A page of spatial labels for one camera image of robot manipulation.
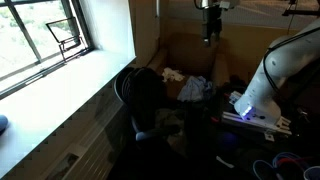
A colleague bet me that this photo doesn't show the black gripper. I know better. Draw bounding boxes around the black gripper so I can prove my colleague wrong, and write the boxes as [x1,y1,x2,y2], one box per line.
[201,3,224,48]

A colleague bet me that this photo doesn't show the black garment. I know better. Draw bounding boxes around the black garment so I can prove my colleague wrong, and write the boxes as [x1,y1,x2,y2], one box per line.
[127,67,168,132]

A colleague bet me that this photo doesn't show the beige khaki pants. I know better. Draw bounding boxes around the beige khaki pants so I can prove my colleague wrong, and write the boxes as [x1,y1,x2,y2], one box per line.
[154,108,187,148]

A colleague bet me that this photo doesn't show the black slatted office chair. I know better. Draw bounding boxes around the black slatted office chair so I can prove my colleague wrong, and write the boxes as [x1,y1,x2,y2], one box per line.
[113,65,183,144]

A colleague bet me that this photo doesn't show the brown leather armchair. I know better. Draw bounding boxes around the brown leather armchair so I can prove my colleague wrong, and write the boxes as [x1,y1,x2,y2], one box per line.
[146,30,232,102]

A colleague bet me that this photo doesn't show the light blue shirt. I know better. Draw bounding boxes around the light blue shirt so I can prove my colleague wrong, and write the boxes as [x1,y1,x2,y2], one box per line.
[176,75,215,103]

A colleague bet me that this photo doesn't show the white paper cup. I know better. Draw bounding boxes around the white paper cup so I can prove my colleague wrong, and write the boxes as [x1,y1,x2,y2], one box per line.
[303,165,320,180]

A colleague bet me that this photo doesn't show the maroon and blue cap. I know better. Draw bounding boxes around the maroon and blue cap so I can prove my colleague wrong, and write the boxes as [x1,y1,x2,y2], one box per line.
[0,114,9,135]

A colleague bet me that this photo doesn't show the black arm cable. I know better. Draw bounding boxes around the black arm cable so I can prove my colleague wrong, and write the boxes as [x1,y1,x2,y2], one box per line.
[262,25,320,95]

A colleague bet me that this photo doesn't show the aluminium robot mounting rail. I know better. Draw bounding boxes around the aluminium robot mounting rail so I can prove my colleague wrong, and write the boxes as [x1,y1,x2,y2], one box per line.
[220,111,293,142]

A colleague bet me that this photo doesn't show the black camera stand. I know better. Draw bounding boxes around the black camera stand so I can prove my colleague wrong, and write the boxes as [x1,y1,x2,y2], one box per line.
[281,0,320,18]

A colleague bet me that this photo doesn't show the blue cable bundle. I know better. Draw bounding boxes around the blue cable bundle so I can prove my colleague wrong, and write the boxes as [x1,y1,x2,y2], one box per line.
[252,151,313,180]

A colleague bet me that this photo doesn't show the black wire frame rack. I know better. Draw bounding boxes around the black wire frame rack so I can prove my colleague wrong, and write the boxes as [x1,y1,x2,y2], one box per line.
[45,16,94,63]

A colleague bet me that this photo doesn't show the white wall radiator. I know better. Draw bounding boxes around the white wall radiator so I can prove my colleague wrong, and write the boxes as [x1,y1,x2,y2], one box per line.
[44,96,133,180]

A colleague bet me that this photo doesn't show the dark window frame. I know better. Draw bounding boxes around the dark window frame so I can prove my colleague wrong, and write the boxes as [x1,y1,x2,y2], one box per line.
[0,0,96,100]

